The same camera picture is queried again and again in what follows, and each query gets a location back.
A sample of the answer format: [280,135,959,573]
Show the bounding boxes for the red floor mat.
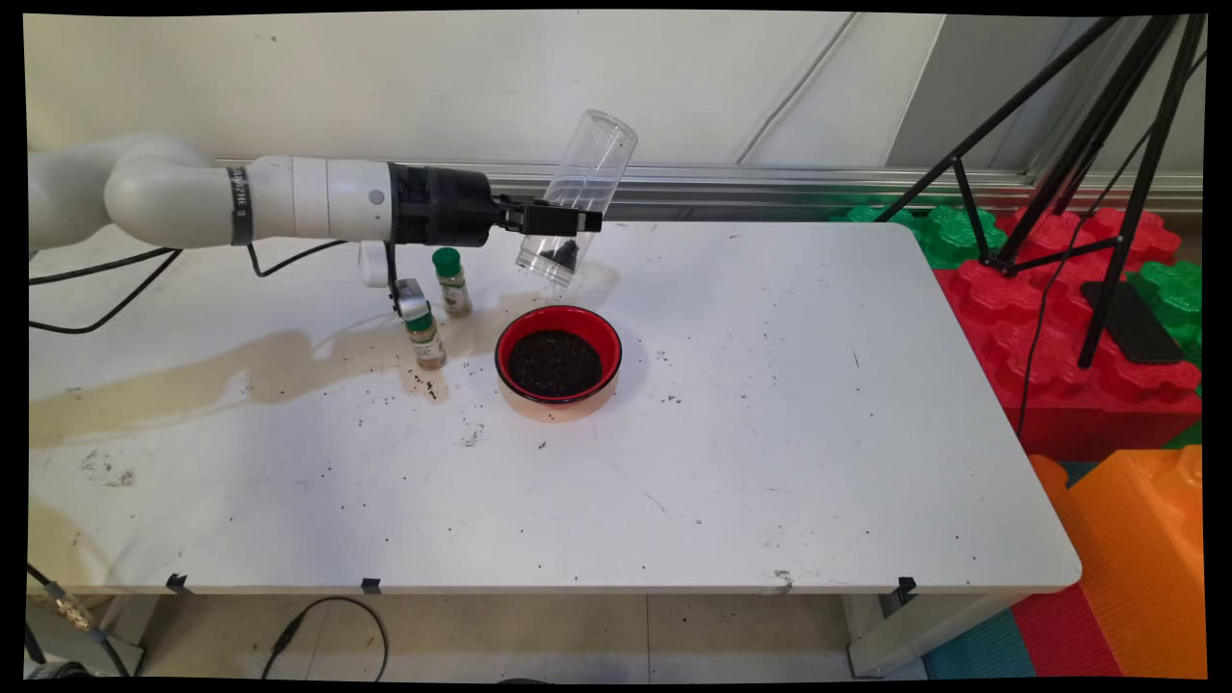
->
[1011,582,1122,680]

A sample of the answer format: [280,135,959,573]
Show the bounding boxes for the clear plastic jar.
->
[515,109,639,290]

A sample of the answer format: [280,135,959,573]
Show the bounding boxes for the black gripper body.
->
[388,162,527,249]

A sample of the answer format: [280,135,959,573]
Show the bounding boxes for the green foam building block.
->
[833,204,1007,270]
[1126,262,1204,372]

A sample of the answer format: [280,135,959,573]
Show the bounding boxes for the black arm strap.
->
[227,166,255,247]

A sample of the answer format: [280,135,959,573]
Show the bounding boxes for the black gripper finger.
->
[496,194,604,238]

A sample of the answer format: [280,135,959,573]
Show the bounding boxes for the black tripod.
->
[871,13,1209,372]

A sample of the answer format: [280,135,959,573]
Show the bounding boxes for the thin black tripod cable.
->
[1015,53,1209,439]

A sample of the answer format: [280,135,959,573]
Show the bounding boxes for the aluminium wall rail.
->
[27,152,1204,218]

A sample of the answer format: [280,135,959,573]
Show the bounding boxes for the red bowl with black seeds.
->
[495,305,625,423]

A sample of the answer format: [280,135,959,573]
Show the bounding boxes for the red foam building block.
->
[932,207,1204,463]

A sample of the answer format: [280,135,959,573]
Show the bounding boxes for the orange foam building block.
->
[1028,445,1209,680]

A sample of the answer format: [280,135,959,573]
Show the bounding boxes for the white table leg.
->
[842,589,1031,678]

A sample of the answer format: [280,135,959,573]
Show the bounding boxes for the green capped spice bottle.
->
[432,246,475,319]
[404,313,449,372]

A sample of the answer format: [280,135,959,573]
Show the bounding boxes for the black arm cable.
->
[27,241,400,336]

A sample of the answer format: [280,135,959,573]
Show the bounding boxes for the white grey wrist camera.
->
[358,241,432,323]

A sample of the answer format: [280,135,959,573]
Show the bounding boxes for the teal floor mat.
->
[922,608,1036,680]

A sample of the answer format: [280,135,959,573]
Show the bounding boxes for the black flat phone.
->
[1080,281,1187,367]

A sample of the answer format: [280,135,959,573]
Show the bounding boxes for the cable with brass connector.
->
[27,563,133,678]

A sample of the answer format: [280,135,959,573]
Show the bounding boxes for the black floor cable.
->
[260,597,389,682]

